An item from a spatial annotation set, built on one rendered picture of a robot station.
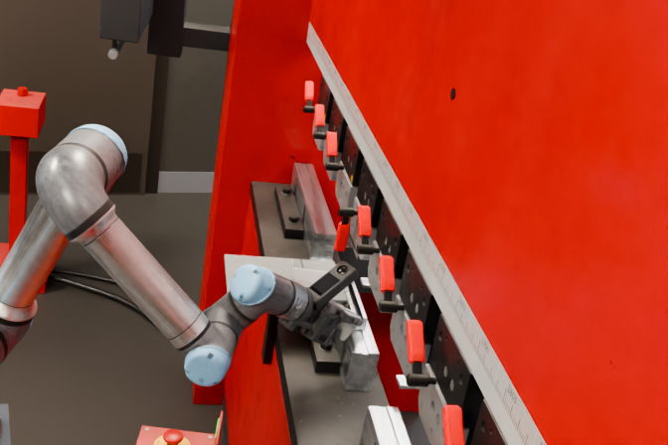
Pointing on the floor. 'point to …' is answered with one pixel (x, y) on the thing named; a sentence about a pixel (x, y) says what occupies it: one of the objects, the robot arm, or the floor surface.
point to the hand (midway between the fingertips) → (359, 318)
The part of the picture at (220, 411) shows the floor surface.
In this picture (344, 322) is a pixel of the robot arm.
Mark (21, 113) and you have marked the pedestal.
